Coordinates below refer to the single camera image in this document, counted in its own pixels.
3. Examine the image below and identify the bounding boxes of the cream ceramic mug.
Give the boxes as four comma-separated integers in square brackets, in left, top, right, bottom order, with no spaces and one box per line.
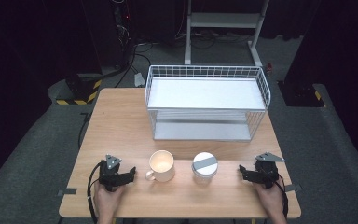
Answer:
[145,149,176,183]

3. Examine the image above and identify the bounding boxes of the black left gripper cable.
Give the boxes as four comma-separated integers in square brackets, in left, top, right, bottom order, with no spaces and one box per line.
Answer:
[86,161,106,224]

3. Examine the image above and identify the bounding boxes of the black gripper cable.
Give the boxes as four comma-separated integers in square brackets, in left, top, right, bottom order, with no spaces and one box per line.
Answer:
[86,161,106,224]
[274,174,290,219]

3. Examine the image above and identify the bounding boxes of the person's right hand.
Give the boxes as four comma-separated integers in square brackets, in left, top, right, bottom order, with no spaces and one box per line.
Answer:
[253,178,285,217]

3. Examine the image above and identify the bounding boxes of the person's left hand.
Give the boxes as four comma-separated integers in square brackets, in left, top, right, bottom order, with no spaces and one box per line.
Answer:
[93,181,127,219]

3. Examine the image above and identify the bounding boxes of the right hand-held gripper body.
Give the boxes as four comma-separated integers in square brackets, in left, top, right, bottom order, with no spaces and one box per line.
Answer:
[254,151,286,190]

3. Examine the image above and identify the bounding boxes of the white power adapter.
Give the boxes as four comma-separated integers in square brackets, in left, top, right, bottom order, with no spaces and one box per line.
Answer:
[133,72,146,88]

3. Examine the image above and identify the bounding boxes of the black yellow striped stand base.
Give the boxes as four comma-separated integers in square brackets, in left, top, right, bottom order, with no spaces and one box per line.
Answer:
[277,79,327,108]
[55,73,103,106]

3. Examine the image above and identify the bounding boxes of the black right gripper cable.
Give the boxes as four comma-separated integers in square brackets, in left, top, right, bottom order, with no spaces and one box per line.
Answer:
[274,174,290,219]

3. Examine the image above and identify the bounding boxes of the dark equipment stand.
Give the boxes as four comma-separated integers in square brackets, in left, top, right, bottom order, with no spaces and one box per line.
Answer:
[109,0,137,71]

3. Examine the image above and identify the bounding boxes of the grey tape strip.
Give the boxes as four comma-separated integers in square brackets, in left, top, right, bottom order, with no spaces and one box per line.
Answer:
[57,188,78,197]
[283,183,303,193]

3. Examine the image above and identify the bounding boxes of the white metal stand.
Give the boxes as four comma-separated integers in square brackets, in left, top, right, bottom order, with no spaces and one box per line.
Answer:
[184,0,270,67]

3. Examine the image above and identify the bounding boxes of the black floor cable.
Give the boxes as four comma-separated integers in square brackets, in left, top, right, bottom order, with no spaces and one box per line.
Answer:
[76,111,93,151]

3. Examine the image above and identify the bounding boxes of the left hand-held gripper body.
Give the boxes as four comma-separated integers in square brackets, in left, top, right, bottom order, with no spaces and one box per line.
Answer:
[98,154,123,192]

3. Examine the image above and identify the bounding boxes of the white wire shelf rack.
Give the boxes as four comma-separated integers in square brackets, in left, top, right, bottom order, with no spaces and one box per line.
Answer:
[145,64,272,143]

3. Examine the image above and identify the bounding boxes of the black cable bundle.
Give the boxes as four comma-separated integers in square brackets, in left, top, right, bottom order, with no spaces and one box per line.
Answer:
[114,41,154,89]

